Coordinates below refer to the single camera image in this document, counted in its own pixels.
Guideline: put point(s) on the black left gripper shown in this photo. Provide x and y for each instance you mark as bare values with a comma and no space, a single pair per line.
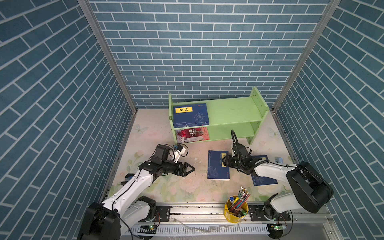
183,173

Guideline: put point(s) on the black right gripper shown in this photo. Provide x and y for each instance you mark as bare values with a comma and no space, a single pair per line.
227,160

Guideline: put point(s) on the blue book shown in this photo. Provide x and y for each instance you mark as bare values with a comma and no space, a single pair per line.
216,169
262,181
191,115

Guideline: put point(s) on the red pink Hamlet book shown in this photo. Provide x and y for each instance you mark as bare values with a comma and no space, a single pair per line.
192,135

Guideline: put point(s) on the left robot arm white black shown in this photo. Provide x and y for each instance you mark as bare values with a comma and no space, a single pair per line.
113,217

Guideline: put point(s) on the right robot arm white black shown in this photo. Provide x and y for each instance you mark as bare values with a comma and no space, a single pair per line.
310,191

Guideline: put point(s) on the green wooden shelf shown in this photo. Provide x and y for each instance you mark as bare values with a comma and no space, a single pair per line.
243,115

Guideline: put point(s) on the yellow pen cup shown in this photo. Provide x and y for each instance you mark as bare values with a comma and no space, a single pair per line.
236,210

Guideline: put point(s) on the blue stapler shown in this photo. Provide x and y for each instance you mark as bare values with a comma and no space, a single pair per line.
128,177

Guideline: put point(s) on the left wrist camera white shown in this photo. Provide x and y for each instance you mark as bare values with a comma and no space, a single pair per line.
179,151

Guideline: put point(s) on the aluminium corner post right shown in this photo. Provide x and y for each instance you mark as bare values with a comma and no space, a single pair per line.
318,30

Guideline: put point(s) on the aluminium corner post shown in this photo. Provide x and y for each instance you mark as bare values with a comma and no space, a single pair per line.
92,20
318,30

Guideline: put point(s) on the aluminium corner post left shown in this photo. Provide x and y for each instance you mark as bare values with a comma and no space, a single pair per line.
92,20

